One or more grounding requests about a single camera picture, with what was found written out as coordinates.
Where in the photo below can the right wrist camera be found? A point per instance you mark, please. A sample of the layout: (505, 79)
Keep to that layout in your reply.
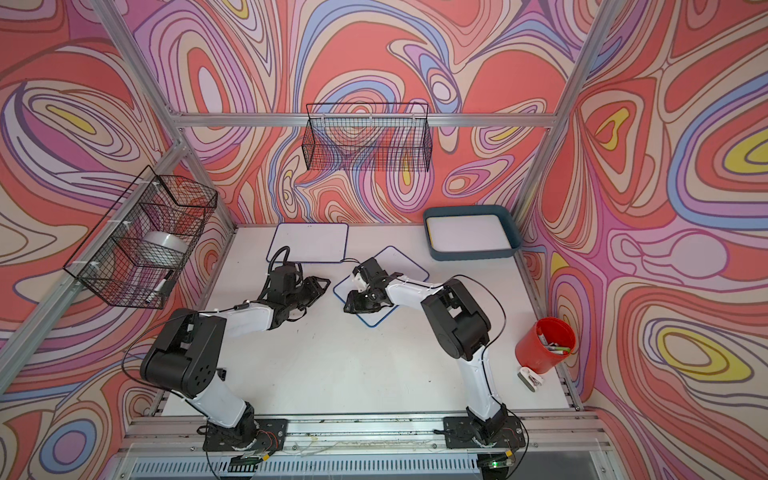
(369, 272)

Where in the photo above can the black wire basket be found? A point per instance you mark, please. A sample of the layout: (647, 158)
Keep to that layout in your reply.
(107, 263)
(368, 136)

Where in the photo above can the back black wire basket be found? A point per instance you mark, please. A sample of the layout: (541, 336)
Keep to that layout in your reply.
(368, 136)

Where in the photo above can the yellow-framed whiteboard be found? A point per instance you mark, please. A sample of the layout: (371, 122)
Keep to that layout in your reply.
(470, 233)

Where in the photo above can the left black wire basket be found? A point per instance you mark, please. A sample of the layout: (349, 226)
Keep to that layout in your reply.
(107, 263)

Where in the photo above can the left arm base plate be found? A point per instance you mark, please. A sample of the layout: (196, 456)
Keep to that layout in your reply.
(266, 435)

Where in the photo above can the teal plastic storage box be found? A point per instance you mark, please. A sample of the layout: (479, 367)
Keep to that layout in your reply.
(501, 212)

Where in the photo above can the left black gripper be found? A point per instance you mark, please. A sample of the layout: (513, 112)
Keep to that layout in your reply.
(313, 281)

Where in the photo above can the aluminium front rail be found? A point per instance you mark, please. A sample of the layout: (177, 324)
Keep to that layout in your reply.
(548, 431)

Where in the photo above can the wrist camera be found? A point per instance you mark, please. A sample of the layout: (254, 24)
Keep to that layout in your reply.
(369, 272)
(285, 277)

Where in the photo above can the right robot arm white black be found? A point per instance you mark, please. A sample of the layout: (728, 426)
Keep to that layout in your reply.
(461, 329)

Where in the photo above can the silver tape roll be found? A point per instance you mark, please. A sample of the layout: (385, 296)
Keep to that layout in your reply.
(162, 250)

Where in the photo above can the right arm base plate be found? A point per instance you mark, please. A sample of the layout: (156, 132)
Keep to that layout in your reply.
(466, 432)

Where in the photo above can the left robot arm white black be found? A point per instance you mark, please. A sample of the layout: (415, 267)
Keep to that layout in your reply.
(184, 361)

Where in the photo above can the red plastic cup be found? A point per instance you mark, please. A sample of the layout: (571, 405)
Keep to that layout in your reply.
(546, 344)

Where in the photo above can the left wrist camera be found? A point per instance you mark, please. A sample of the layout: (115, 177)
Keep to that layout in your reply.
(285, 277)

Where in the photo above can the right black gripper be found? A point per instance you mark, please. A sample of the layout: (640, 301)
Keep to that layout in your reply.
(355, 306)

